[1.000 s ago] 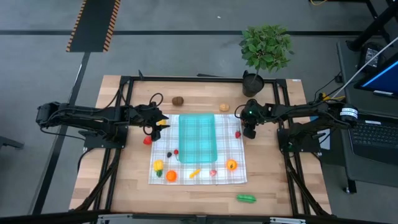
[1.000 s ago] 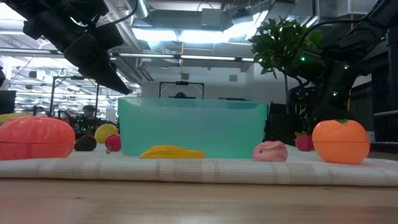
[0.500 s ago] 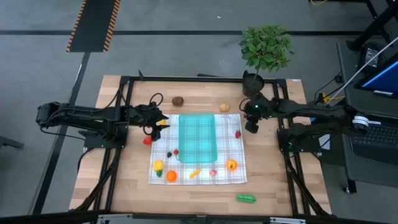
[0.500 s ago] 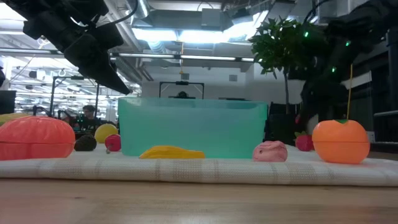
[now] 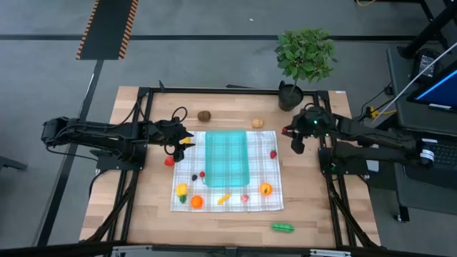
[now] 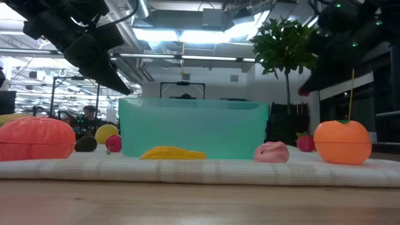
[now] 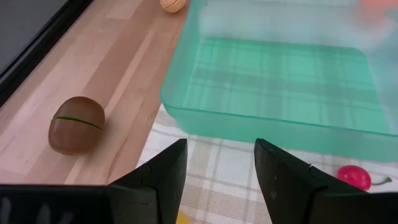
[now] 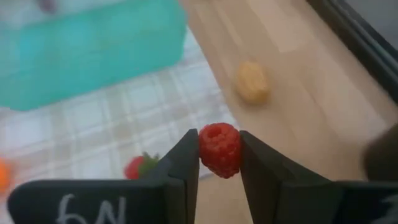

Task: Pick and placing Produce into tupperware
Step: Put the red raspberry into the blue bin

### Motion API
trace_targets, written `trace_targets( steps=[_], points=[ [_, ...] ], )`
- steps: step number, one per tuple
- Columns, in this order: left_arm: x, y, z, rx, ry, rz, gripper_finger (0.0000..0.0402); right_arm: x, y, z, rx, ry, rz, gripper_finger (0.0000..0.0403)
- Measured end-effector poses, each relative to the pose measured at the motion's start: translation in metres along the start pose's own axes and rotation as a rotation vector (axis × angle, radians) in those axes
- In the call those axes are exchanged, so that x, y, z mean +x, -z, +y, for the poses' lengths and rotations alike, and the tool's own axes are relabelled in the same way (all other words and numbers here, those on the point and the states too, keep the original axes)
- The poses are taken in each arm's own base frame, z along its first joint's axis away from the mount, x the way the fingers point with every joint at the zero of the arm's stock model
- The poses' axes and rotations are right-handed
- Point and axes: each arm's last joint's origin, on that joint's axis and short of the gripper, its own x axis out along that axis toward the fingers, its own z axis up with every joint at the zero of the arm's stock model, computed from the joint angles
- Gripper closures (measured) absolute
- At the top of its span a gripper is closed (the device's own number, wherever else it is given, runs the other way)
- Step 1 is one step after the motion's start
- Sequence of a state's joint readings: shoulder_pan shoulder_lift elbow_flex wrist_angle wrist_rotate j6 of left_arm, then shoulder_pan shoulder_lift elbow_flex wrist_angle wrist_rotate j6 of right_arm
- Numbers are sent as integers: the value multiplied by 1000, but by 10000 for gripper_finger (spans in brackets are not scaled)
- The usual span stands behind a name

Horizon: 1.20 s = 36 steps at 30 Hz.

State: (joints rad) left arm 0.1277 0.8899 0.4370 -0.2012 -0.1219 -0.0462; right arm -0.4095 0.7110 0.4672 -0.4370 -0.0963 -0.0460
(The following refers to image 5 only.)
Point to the black desk leg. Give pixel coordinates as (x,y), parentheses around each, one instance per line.
(428,30)

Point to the grey desk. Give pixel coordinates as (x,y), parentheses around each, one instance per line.
(421,196)

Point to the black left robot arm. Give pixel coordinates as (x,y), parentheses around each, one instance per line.
(89,130)

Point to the tan toy potato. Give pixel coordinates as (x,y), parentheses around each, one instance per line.
(257,123)

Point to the green toy pea pod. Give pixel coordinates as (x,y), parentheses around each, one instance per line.
(282,227)

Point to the thin white rod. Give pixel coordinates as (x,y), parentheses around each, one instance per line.
(414,84)

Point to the black aluminium table frame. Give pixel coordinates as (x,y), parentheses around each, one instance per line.
(232,90)

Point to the large red toy strawberry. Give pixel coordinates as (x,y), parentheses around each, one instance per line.
(169,161)

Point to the red toy cherry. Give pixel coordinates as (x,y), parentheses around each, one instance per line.
(202,174)

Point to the computer keyboard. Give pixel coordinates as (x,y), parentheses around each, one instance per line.
(442,157)

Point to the teal translucent plastic container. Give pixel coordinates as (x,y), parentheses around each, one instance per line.
(226,160)

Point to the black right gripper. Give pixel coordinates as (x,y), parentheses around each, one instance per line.
(314,123)

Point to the yellow toy banana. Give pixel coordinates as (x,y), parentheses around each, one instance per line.
(224,198)

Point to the small strawberry with green leaves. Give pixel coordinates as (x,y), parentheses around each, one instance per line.
(273,154)

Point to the yellow power plug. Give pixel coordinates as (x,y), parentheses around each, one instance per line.
(373,112)

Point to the orange toy tangerine with leaf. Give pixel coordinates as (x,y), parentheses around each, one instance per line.
(266,188)

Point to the black bar with silver brackets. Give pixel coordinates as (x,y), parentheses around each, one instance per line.
(71,250)

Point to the monitor with blue screen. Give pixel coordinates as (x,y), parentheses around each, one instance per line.
(442,89)

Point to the dark toy blackberry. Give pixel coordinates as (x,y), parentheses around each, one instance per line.
(194,177)

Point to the yellow toy bell pepper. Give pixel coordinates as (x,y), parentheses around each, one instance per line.
(182,190)

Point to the black hazard-striped floor ramp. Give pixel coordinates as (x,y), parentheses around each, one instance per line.
(107,28)

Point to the black power adapter white label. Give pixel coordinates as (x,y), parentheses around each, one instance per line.
(425,66)

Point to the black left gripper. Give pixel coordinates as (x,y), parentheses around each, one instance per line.
(171,132)

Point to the brown toy kiwi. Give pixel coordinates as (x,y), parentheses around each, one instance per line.
(204,115)

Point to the small white table label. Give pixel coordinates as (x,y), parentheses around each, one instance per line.
(341,92)

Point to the grey chair leg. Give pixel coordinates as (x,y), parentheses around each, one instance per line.
(10,163)

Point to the white checkered cloth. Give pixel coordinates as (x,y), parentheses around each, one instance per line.
(260,171)

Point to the plain orange toy orange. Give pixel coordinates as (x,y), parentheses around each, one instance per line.
(196,201)

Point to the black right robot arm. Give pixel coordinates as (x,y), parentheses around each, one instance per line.
(375,137)

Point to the yellow toy lemon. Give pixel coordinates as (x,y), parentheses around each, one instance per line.
(185,140)

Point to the green plant in black pot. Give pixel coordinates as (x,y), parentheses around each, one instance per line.
(303,53)

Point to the black floor tape strip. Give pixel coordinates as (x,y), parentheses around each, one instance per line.
(58,196)
(178,37)

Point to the pink toy peach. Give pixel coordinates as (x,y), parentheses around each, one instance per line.
(244,198)

